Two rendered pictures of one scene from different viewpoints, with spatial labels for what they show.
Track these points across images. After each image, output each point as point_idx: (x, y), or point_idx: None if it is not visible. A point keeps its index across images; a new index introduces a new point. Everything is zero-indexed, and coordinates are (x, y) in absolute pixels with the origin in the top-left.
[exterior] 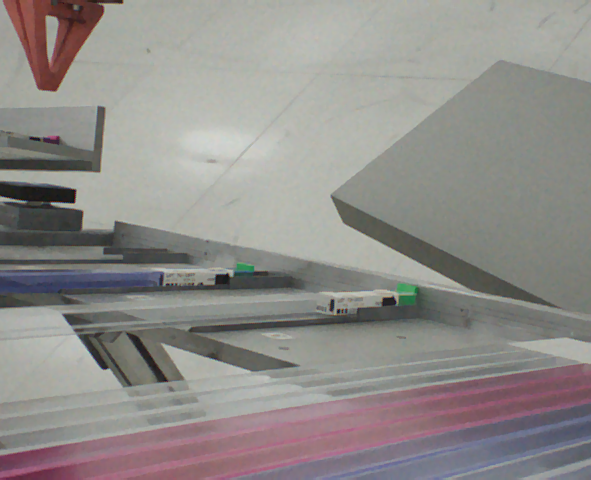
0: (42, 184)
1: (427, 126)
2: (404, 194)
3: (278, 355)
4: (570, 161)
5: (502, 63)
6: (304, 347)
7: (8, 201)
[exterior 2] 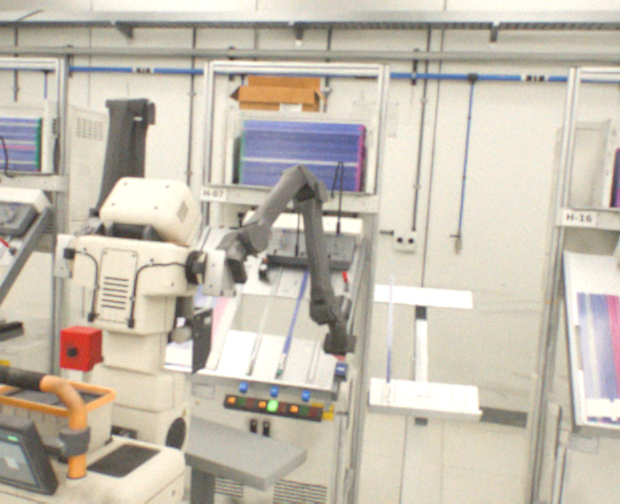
0: (340, 370)
1: (282, 461)
2: (280, 446)
3: (243, 333)
4: (230, 448)
5: (262, 476)
6: (243, 339)
7: (347, 369)
